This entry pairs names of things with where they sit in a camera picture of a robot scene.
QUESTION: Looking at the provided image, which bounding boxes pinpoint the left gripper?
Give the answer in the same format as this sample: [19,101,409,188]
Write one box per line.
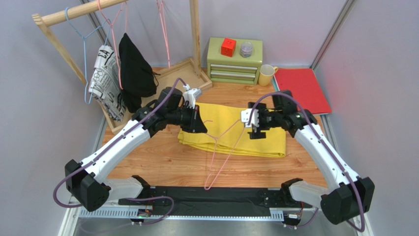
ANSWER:
[167,103,208,133]

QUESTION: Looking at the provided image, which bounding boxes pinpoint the yellow trousers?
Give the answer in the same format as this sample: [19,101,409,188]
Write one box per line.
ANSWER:
[178,103,286,158]

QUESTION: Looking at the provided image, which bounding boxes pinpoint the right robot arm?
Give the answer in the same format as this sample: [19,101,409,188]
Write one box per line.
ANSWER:
[240,90,375,232]

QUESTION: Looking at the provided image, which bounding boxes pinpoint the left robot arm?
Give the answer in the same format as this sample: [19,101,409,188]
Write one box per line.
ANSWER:
[64,87,208,212]

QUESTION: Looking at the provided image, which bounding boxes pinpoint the yellow mug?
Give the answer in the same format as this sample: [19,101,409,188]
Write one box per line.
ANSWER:
[258,64,278,86]

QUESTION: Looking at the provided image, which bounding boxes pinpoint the wooden clothes rack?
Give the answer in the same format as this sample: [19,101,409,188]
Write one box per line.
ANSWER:
[32,0,213,136]

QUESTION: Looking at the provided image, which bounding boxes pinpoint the red folder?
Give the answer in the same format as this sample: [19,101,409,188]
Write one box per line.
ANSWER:
[274,68,332,115]

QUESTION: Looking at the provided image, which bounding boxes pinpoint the green mini drawer chest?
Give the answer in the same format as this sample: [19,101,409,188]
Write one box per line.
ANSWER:
[207,37,263,85]

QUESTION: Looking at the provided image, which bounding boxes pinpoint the black base cloth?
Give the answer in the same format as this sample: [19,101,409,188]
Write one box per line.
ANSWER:
[118,186,313,217]

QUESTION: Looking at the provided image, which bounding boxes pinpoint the black garment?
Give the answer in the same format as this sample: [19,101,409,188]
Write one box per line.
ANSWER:
[119,33,158,113]

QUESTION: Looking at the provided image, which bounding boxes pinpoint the red cube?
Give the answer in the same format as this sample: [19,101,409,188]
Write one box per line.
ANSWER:
[221,38,237,57]

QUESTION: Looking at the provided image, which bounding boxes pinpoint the white patterned garment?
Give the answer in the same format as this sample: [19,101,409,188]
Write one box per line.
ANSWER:
[88,45,126,122]

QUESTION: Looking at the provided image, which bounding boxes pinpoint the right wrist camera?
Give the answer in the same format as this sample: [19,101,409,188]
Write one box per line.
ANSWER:
[240,108,259,128]

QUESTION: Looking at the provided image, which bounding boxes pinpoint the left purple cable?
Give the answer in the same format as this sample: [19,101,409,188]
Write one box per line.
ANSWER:
[53,77,176,226]

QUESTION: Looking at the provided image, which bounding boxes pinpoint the purple cable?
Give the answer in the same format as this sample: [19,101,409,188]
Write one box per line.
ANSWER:
[247,91,366,233]
[53,77,176,226]

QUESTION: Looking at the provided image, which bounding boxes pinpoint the aluminium base frame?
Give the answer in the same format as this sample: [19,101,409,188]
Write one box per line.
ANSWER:
[60,185,359,236]

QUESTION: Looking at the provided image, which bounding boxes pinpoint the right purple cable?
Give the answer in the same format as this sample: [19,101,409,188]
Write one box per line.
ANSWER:
[247,91,366,233]

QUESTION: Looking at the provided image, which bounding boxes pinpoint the blue wire hanger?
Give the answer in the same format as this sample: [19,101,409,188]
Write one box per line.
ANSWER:
[64,7,111,105]

